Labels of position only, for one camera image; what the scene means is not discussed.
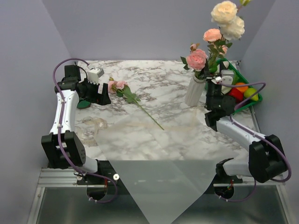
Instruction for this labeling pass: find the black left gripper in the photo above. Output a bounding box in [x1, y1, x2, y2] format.
[80, 78, 111, 105]

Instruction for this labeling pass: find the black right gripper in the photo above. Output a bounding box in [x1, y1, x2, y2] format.
[199, 59, 229, 109]

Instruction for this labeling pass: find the small pink rose stem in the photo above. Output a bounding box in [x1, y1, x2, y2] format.
[108, 77, 164, 130]

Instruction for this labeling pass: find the pink double rose stem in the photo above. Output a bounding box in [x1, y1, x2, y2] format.
[180, 43, 207, 79]

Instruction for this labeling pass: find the peach rose stem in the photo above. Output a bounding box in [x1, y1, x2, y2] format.
[203, 28, 232, 58]

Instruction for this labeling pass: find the white wrapping paper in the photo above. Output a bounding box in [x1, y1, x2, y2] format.
[95, 111, 235, 224]

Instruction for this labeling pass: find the white rose stem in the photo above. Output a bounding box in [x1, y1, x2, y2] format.
[206, 0, 253, 75]

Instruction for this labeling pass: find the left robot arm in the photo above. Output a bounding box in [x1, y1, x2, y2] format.
[41, 65, 111, 184]

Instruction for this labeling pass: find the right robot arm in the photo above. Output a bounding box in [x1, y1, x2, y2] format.
[205, 76, 292, 183]

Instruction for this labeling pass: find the white ribbed vase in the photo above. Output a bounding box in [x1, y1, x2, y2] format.
[185, 75, 206, 107]

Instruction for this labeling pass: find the toy red pepper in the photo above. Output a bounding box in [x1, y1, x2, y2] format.
[228, 88, 243, 103]

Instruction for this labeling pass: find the toy orange fruit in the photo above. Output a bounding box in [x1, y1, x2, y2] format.
[235, 82, 249, 93]

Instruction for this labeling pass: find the green plastic basket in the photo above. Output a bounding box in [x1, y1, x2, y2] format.
[205, 58, 263, 115]

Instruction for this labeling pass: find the toy yellow-green pear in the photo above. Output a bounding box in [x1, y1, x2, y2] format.
[243, 88, 259, 101]

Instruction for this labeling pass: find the white toy radish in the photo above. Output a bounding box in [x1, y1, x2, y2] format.
[222, 61, 229, 69]

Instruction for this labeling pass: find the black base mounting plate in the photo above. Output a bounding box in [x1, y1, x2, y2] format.
[71, 160, 230, 197]

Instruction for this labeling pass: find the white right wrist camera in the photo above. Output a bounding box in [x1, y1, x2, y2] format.
[212, 70, 235, 87]

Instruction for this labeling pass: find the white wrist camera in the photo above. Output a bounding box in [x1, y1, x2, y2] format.
[87, 68, 104, 84]
[212, 70, 235, 87]

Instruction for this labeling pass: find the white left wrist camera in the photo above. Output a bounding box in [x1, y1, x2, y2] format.
[87, 68, 104, 84]

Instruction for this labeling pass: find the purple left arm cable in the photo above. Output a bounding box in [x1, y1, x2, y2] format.
[53, 57, 118, 203]

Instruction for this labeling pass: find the aluminium frame rail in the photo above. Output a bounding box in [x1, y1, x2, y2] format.
[25, 167, 89, 224]

